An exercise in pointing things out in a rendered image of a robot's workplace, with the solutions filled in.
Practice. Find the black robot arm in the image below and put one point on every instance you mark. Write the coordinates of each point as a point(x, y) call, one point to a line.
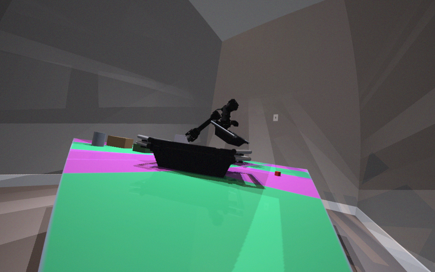
point(231, 106)

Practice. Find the tan cube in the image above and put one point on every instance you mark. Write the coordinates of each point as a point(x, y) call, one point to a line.
point(119, 142)

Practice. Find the grey cylinder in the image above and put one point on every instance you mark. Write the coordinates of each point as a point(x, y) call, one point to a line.
point(98, 139)

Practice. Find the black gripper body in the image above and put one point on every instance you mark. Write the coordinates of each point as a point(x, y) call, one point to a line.
point(225, 120)

